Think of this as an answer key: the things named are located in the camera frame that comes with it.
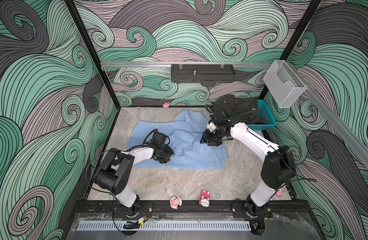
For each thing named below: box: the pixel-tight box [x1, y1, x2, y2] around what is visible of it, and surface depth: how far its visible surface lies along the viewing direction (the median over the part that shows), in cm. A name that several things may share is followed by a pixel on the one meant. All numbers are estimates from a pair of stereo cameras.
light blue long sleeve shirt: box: [126, 109, 228, 169], surface depth 97 cm
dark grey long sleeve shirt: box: [212, 94, 268, 125], surface depth 112 cm
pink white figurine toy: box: [170, 196, 183, 210], surface depth 74 cm
